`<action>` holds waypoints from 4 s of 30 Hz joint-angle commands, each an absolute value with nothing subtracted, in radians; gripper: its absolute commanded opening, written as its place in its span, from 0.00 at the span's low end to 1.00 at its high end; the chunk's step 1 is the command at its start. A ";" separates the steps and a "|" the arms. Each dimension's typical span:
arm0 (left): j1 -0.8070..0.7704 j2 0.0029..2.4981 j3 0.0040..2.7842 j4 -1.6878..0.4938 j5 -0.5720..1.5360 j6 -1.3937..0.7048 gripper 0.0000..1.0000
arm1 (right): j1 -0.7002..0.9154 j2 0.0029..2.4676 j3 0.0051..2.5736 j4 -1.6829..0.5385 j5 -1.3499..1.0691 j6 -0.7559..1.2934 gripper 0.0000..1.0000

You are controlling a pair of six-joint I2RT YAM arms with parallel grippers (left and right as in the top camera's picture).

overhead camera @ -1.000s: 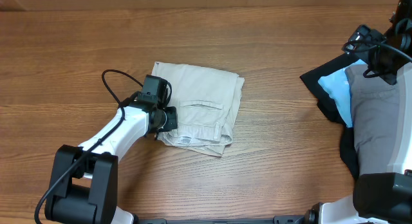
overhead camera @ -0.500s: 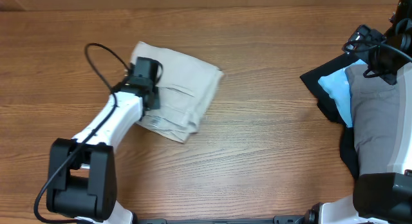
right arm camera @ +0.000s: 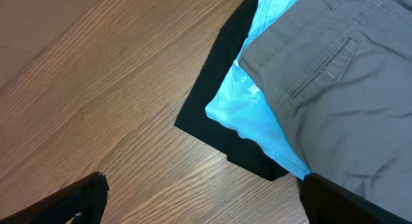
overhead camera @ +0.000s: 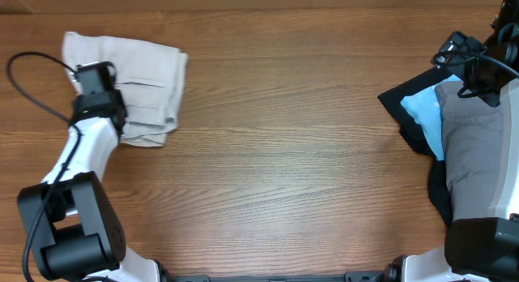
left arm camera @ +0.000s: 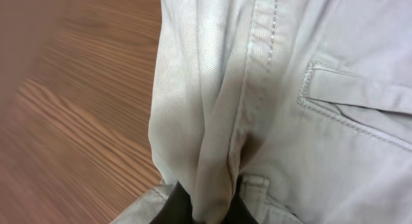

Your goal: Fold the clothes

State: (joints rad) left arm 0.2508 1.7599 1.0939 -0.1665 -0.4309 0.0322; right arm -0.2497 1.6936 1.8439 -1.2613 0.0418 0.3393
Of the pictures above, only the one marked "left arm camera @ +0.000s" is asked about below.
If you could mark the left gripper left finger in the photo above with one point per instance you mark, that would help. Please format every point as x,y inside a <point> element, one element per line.
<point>177,209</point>

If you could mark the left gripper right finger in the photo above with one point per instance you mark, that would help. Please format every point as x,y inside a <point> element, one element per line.
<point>238,212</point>

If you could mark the beige shorts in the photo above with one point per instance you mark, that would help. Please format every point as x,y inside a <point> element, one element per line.
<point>309,101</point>

